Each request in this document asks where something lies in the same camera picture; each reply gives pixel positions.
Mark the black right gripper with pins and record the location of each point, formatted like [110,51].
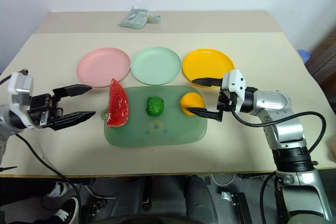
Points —
[227,100]

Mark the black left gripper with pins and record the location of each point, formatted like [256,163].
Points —
[42,111]

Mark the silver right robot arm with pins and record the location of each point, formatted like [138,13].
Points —
[286,129]

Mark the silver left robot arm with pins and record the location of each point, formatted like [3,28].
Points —
[8,121]

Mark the orange round fruit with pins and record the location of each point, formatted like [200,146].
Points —
[193,100]

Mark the yellow plate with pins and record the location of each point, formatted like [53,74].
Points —
[207,62]

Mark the pink plate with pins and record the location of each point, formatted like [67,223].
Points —
[102,65]

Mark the green vegetable toy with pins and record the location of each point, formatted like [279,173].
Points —
[155,106]

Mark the light green plate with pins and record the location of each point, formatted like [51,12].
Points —
[156,65]

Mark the red watermelon slice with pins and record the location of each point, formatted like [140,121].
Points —
[118,106]

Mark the translucent green cutting mat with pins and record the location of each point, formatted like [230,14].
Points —
[157,132]

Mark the black and white sneaker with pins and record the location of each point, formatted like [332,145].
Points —
[63,203]

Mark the dark rounded shape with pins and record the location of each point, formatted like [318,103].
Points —
[202,200]

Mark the blue round cap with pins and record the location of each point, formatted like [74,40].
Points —
[304,55]

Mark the brown wooden furniture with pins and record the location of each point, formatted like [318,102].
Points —
[324,58]

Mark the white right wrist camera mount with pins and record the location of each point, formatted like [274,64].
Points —
[235,85]

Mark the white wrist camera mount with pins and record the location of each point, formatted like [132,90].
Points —
[235,85]
[20,87]

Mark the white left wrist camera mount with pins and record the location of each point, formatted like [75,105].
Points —
[20,87]

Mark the metal clamp bracket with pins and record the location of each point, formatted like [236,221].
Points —
[229,197]

